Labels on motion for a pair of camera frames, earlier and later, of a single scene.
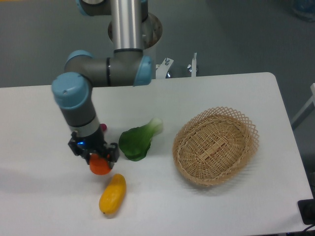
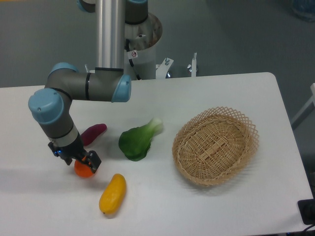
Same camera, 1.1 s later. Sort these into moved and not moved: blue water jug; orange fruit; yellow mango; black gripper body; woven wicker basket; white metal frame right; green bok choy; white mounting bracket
Moved: black gripper body; orange fruit
Not moved: green bok choy; woven wicker basket; white mounting bracket; yellow mango; white metal frame right; blue water jug
